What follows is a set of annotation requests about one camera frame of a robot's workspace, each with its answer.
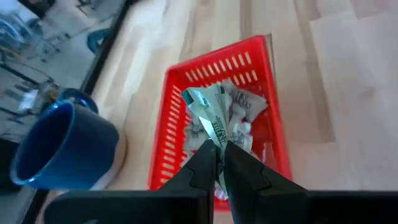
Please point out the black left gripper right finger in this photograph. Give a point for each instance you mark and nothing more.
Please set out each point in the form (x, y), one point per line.
(245, 177)

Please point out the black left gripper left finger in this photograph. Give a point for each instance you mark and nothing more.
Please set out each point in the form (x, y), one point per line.
(199, 174)

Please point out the red slotted plastic basket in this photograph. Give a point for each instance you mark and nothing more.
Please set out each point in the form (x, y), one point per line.
(273, 124)

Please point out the dark blue mug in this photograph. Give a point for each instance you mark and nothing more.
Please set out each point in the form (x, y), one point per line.
(77, 146)

